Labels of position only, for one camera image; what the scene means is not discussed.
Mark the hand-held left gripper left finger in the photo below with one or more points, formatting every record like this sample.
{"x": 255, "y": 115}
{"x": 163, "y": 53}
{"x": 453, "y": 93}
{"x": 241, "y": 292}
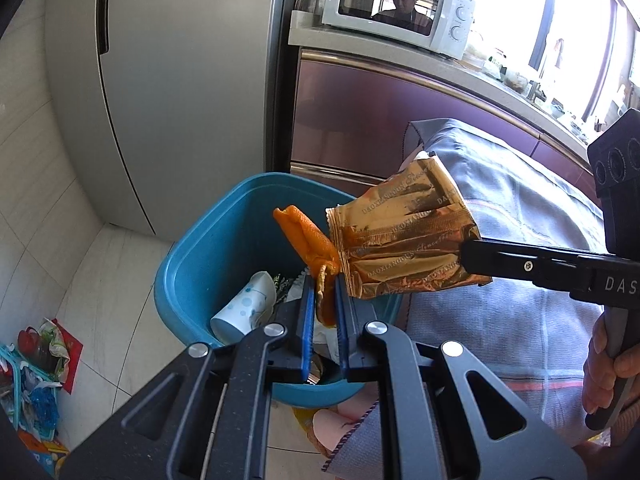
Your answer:
{"x": 307, "y": 330}

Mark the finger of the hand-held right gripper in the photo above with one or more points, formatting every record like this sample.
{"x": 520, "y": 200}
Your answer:
{"x": 525, "y": 262}

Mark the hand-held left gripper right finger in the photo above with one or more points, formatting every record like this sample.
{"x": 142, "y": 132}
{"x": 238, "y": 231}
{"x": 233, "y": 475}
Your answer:
{"x": 342, "y": 330}

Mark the tall dotted paper cup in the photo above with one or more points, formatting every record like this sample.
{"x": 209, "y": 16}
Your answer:
{"x": 242, "y": 305}

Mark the orange peel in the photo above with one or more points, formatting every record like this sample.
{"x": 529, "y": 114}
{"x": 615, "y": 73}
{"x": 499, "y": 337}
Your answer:
{"x": 305, "y": 237}

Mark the golden snack wrapper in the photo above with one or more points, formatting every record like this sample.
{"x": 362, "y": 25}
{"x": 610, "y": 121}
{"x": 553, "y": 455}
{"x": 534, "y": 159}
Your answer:
{"x": 400, "y": 230}

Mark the blue plastic trash bin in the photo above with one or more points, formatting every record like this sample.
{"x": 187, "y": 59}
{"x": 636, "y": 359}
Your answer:
{"x": 210, "y": 260}

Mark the person's right hand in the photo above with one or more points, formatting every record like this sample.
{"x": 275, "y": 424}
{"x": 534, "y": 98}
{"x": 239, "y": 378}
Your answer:
{"x": 597, "y": 375}

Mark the golden foil scraps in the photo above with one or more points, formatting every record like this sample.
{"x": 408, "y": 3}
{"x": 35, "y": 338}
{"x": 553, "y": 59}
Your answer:
{"x": 316, "y": 374}

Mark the green printed packet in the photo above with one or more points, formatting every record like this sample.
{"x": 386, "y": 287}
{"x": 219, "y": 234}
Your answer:
{"x": 282, "y": 286}

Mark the plaid purple tablecloth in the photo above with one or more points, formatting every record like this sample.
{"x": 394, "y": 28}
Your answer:
{"x": 500, "y": 200}

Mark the pink slippers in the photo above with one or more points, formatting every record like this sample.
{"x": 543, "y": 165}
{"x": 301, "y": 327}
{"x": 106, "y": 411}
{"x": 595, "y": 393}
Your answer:
{"x": 345, "y": 420}

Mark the metal kitchen faucet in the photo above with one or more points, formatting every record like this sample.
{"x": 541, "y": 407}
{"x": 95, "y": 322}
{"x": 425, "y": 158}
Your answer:
{"x": 536, "y": 91}

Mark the purple kitchen base cabinets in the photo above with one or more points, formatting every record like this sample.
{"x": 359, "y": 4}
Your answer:
{"x": 350, "y": 110}

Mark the red paper bag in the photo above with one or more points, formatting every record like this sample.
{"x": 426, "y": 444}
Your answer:
{"x": 72, "y": 355}

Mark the dark framed window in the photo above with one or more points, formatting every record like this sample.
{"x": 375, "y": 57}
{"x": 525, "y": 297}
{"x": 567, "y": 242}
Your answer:
{"x": 500, "y": 0}

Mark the white microwave oven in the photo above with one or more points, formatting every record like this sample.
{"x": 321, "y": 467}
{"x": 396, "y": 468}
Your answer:
{"x": 457, "y": 15}

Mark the grey refrigerator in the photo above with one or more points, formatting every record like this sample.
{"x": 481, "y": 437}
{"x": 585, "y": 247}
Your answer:
{"x": 175, "y": 85}

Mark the blue mesh bag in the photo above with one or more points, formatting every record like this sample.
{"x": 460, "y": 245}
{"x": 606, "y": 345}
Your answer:
{"x": 35, "y": 400}

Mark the colourful printed box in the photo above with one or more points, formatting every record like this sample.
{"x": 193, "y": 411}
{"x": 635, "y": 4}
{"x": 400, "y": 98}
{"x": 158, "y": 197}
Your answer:
{"x": 47, "y": 457}

